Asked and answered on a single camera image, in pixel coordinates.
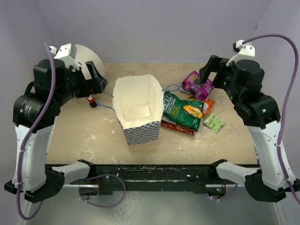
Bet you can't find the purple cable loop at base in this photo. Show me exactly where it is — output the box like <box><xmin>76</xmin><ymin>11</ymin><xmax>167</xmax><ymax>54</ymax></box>
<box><xmin>78</xmin><ymin>174</ymin><xmax>127</xmax><ymax>209</ymax></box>

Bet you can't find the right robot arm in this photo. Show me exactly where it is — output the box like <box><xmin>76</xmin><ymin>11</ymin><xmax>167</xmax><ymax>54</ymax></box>
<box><xmin>199</xmin><ymin>55</ymin><xmax>300</xmax><ymax>203</ymax></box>

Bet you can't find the yellow snack packet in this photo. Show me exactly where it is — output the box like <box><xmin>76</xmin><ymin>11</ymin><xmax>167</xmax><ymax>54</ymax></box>
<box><xmin>183</xmin><ymin>105</ymin><xmax>203</xmax><ymax>119</ymax></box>

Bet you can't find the white cylindrical container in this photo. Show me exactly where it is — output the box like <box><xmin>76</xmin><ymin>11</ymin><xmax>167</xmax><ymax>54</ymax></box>
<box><xmin>74</xmin><ymin>44</ymin><xmax>105</xmax><ymax>80</ymax></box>

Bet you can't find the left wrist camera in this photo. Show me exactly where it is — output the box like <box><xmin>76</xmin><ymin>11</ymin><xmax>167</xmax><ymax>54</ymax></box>
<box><xmin>49</xmin><ymin>43</ymin><xmax>81</xmax><ymax>72</ymax></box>

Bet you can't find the green Real chips bag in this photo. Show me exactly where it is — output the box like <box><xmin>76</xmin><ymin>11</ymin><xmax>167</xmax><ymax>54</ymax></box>
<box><xmin>163</xmin><ymin>91</ymin><xmax>204</xmax><ymax>131</ymax></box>

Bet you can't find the purple snack packet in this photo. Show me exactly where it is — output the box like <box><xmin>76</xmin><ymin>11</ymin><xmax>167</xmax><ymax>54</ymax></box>
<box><xmin>181</xmin><ymin>71</ymin><xmax>214</xmax><ymax>101</ymax></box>

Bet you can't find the small red black object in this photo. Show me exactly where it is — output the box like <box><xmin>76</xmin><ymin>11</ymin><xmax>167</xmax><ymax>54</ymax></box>
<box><xmin>87</xmin><ymin>95</ymin><xmax>97</xmax><ymax>108</ymax></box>

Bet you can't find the checkered paper bag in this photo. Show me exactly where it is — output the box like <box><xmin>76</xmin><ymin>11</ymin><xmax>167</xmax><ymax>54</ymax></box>
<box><xmin>104</xmin><ymin>74</ymin><xmax>167</xmax><ymax>152</ymax></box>

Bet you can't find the orange snack packet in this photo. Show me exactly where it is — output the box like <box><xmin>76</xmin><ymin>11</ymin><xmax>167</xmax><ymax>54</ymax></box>
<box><xmin>201</xmin><ymin>98</ymin><xmax>216</xmax><ymax>116</ymax></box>

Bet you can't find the green snack packet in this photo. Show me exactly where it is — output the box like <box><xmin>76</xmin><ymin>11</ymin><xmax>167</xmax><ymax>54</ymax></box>
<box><xmin>204</xmin><ymin>113</ymin><xmax>225</xmax><ymax>133</ymax></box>

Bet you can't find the teal snack packet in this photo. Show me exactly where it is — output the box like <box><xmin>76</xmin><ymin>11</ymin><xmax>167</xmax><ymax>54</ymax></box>
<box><xmin>179</xmin><ymin>84</ymin><xmax>190</xmax><ymax>94</ymax></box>

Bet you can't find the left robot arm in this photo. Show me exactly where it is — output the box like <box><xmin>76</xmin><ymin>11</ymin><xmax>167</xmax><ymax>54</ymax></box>
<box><xmin>4</xmin><ymin>59</ymin><xmax>108</xmax><ymax>203</ymax></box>

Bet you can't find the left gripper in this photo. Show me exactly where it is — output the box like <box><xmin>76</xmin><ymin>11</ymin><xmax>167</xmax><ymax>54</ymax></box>
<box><xmin>55</xmin><ymin>61</ymin><xmax>107</xmax><ymax>106</ymax></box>

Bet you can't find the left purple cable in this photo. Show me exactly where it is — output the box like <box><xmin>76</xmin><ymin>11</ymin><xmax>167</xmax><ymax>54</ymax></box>
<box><xmin>15</xmin><ymin>42</ymin><xmax>56</xmax><ymax>220</ymax></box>

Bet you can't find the red chips bag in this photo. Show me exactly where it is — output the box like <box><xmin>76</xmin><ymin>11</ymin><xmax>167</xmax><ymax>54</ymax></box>
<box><xmin>161</xmin><ymin>120</ymin><xmax>195</xmax><ymax>135</ymax></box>

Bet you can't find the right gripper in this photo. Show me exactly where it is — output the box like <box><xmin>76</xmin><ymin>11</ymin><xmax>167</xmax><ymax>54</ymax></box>
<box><xmin>200</xmin><ymin>55</ymin><xmax>243</xmax><ymax>105</ymax></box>

